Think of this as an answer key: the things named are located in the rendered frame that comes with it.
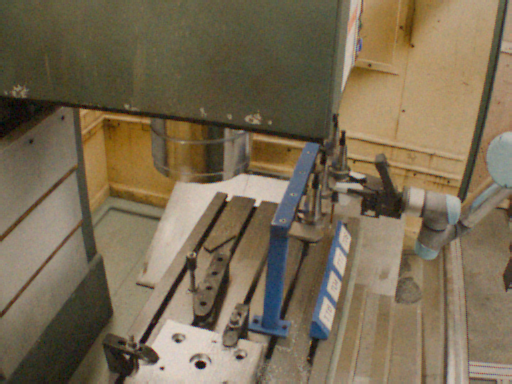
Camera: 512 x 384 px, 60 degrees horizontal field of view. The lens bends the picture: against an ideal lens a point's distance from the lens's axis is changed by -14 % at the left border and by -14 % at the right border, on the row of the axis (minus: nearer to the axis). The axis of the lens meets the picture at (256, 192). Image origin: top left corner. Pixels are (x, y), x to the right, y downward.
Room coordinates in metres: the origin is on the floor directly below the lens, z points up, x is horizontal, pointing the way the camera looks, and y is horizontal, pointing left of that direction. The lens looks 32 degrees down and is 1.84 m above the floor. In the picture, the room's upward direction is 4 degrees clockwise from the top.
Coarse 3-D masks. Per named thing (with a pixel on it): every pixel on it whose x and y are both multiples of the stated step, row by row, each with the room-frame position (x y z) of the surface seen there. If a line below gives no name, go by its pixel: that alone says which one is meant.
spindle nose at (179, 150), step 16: (160, 128) 0.66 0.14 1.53; (176, 128) 0.64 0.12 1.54; (192, 128) 0.64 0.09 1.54; (208, 128) 0.64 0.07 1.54; (224, 128) 0.65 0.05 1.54; (160, 144) 0.66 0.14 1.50; (176, 144) 0.64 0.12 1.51; (192, 144) 0.64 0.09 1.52; (208, 144) 0.64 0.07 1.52; (224, 144) 0.65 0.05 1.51; (240, 144) 0.67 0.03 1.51; (160, 160) 0.66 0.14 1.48; (176, 160) 0.64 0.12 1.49; (192, 160) 0.64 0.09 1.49; (208, 160) 0.64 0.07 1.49; (224, 160) 0.65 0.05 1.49; (240, 160) 0.67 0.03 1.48; (176, 176) 0.64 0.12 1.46; (192, 176) 0.64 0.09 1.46; (208, 176) 0.64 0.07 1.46; (224, 176) 0.65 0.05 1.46
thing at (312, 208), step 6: (312, 192) 0.91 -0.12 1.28; (318, 192) 0.91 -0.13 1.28; (306, 198) 0.92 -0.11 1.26; (312, 198) 0.91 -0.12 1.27; (318, 198) 0.91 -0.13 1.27; (306, 204) 0.91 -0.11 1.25; (312, 204) 0.91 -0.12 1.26; (318, 204) 0.91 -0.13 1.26; (306, 210) 0.91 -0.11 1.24; (312, 210) 0.91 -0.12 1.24; (318, 210) 0.91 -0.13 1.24; (306, 216) 0.91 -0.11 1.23; (312, 216) 0.90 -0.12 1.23; (318, 216) 0.91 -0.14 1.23
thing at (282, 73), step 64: (0, 0) 0.66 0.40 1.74; (64, 0) 0.63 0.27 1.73; (128, 0) 0.61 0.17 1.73; (192, 0) 0.59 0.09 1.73; (256, 0) 0.57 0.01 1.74; (320, 0) 0.55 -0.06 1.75; (0, 64) 0.66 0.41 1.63; (64, 64) 0.63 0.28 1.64; (128, 64) 0.61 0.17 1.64; (192, 64) 0.59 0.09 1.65; (256, 64) 0.57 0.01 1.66; (320, 64) 0.55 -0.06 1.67; (256, 128) 0.57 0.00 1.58; (320, 128) 0.55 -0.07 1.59
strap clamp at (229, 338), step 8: (240, 304) 0.85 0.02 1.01; (248, 304) 0.85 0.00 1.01; (232, 312) 0.79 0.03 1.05; (240, 312) 0.82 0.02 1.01; (248, 312) 0.84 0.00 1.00; (232, 320) 0.78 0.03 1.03; (240, 320) 0.79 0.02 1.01; (248, 320) 0.85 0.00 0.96; (224, 328) 0.77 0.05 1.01; (232, 328) 0.78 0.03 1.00; (240, 328) 0.77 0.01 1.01; (224, 336) 0.75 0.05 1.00; (232, 336) 0.75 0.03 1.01; (240, 336) 0.82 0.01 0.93; (224, 344) 0.73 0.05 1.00; (232, 344) 0.73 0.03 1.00
